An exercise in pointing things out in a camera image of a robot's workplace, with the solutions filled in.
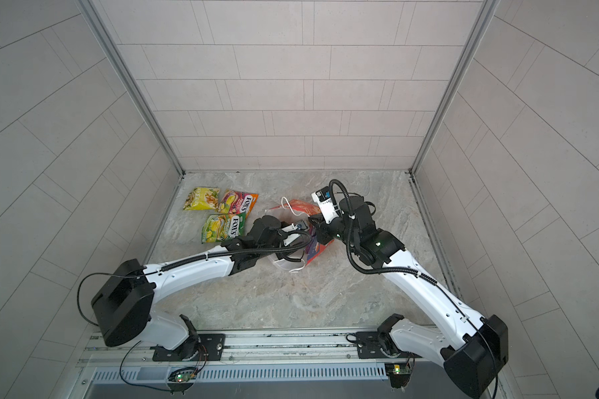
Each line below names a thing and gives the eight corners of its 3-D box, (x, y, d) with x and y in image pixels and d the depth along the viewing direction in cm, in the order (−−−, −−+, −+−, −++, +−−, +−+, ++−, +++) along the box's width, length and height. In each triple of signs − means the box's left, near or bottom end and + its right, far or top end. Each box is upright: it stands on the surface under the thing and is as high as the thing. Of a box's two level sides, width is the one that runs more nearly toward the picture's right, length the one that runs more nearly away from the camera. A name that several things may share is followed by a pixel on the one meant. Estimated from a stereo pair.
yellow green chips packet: (186, 212, 103) (182, 206, 100) (194, 193, 109) (190, 187, 106) (215, 212, 103) (212, 206, 100) (221, 193, 110) (218, 187, 106)
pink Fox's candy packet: (218, 212, 104) (216, 207, 101) (228, 194, 110) (226, 189, 108) (248, 217, 103) (247, 212, 100) (256, 198, 109) (255, 193, 106)
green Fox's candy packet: (201, 243, 94) (198, 239, 92) (209, 217, 102) (207, 212, 99) (242, 243, 94) (241, 239, 92) (247, 217, 102) (246, 213, 100)
